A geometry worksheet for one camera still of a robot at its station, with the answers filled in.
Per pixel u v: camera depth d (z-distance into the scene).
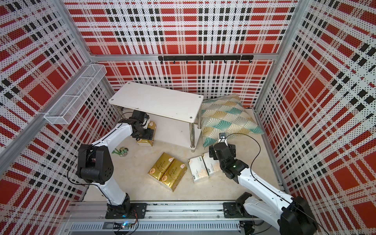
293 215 0.39
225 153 0.60
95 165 0.47
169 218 0.73
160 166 0.82
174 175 0.79
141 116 0.77
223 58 0.92
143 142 0.88
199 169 0.83
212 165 0.84
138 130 0.71
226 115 0.94
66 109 0.70
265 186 0.47
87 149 0.48
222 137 0.69
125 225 0.69
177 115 0.72
